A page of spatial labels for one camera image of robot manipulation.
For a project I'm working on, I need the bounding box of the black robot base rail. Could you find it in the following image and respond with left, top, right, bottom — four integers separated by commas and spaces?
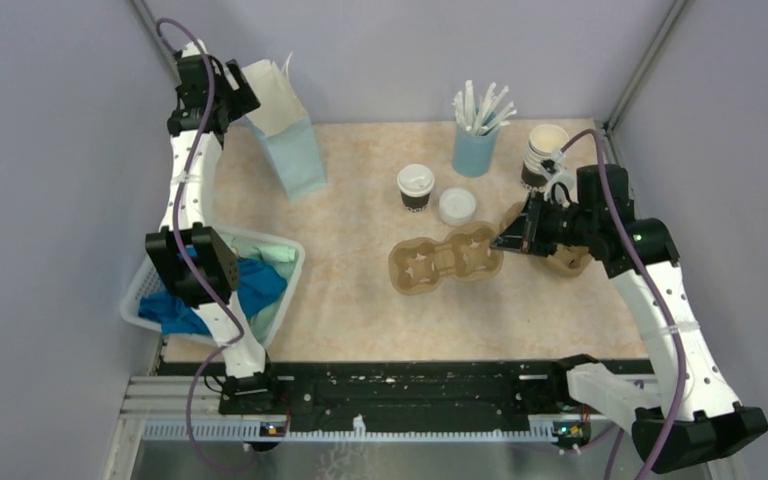
218, 360, 596, 434

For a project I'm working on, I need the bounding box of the mint green cloth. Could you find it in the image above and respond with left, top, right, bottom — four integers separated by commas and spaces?
231, 238, 299, 348

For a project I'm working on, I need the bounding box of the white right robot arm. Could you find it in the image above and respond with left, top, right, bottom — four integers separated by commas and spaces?
492, 165, 768, 474

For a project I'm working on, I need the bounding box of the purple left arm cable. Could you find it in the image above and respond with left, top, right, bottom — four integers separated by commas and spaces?
155, 17, 259, 475

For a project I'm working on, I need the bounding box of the white coffee cup lid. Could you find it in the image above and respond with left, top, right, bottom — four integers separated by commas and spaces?
397, 164, 435, 197

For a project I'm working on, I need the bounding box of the blue cloth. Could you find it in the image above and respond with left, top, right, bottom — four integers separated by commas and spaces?
138, 244, 297, 343

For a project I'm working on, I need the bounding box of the stack of white cup lids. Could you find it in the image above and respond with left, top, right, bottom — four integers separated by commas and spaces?
438, 187, 477, 227

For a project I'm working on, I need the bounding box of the black paper coffee cup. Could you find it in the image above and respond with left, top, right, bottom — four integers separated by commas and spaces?
400, 186, 433, 213

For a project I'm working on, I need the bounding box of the white wrapped straws bundle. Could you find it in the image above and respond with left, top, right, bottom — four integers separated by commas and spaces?
452, 80, 518, 137

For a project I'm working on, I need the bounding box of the blue cylindrical straw holder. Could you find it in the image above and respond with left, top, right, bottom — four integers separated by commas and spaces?
451, 127, 499, 178

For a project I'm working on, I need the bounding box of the brown cardboard cup carrier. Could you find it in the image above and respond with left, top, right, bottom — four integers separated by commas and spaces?
499, 201, 593, 278

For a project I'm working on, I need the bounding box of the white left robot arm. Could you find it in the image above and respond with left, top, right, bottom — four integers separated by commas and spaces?
145, 49, 281, 414

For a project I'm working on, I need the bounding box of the single brown cup carrier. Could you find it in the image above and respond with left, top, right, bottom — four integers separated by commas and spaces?
388, 221, 504, 295

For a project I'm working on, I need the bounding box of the stack of paper cups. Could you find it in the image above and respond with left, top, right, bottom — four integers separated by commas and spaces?
520, 124, 569, 191

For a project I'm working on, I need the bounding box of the white plastic basket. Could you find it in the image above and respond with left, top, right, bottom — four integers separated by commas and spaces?
120, 225, 305, 349

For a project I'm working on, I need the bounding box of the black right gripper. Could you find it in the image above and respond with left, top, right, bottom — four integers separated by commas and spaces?
490, 191, 596, 258

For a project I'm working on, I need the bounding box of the light blue paper bag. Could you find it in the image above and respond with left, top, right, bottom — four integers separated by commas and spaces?
242, 59, 327, 201

